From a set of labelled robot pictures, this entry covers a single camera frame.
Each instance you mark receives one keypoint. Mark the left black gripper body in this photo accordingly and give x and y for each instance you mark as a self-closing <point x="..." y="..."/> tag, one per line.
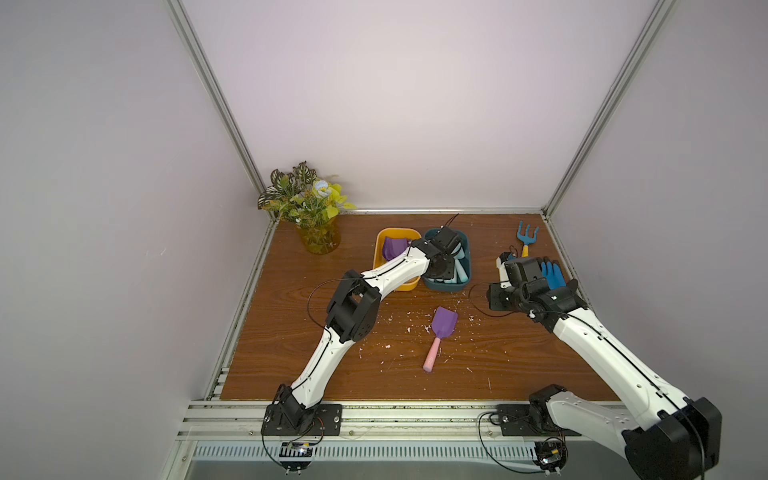
<point x="447" y="241"/>

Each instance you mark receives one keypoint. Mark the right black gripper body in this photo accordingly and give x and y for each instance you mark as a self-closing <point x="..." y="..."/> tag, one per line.
<point x="526" y="270"/>

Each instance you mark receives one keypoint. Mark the yellow plastic storage box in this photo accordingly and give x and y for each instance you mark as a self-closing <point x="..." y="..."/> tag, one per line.
<point x="394" y="232"/>

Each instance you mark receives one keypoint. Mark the dark teal storage box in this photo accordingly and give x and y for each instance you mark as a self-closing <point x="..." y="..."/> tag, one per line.
<point x="467" y="264"/>

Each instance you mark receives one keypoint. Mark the purple shovel pink handle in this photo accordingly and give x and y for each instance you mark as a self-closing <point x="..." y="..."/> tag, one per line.
<point x="393" y="247"/>
<point x="443" y="326"/>

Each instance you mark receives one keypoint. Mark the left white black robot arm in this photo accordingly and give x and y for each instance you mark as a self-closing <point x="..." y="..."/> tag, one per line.
<point x="351" y="315"/>

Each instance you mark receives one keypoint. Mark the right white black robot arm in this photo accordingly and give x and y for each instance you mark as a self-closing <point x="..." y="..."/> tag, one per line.
<point x="661" y="431"/>

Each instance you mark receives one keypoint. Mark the blue grey garden glove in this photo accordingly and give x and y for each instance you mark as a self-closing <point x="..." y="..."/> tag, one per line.
<point x="552" y="272"/>

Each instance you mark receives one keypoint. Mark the blue yellow garden rake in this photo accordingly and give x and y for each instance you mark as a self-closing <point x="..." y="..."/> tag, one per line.
<point x="527" y="237"/>

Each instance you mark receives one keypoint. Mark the potted green plant vase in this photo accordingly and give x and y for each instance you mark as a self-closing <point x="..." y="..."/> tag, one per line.
<point x="310" y="203"/>

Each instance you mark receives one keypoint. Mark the right circuit board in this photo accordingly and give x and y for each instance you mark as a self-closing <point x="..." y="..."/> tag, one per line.
<point x="551" y="455"/>

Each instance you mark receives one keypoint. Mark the circuit board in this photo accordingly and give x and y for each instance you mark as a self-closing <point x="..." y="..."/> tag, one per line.
<point x="295" y="456"/>
<point x="551" y="455"/>

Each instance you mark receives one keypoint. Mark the left circuit board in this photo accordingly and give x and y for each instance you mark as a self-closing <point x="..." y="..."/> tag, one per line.
<point x="295" y="456"/>

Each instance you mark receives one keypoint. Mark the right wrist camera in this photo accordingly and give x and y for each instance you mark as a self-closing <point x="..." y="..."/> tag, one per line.
<point x="506" y="265"/>

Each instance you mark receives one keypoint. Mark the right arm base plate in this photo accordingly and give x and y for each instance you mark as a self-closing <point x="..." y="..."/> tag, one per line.
<point x="527" y="420"/>

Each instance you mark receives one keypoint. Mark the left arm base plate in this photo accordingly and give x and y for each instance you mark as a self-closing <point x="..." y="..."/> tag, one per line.
<point x="323" y="419"/>

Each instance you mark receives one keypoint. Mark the aluminium front rail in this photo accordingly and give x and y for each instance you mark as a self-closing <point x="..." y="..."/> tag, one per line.
<point x="429" y="420"/>

